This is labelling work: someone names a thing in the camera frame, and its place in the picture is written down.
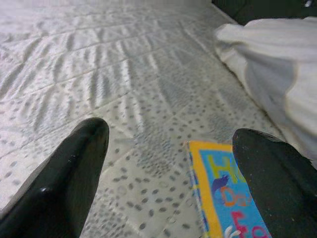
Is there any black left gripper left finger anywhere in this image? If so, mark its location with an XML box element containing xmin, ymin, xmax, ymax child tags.
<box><xmin>0</xmin><ymin>118</ymin><xmax>110</xmax><ymax>238</ymax></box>

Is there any white quilted mattress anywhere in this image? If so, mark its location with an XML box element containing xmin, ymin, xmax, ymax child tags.
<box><xmin>0</xmin><ymin>0</ymin><xmax>317</xmax><ymax>238</ymax></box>

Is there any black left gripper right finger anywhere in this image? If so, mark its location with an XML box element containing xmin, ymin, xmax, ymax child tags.
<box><xmin>232</xmin><ymin>127</ymin><xmax>317</xmax><ymax>238</ymax></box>

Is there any colourful children's book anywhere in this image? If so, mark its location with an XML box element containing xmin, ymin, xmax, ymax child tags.
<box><xmin>185</xmin><ymin>140</ymin><xmax>273</xmax><ymax>238</ymax></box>

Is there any black tufted headboard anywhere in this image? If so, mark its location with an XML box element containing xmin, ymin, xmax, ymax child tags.
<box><xmin>211</xmin><ymin>0</ymin><xmax>317</xmax><ymax>26</ymax></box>

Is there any white pillow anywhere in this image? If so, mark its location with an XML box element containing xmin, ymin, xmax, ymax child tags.
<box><xmin>213</xmin><ymin>15</ymin><xmax>317</xmax><ymax>170</ymax></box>

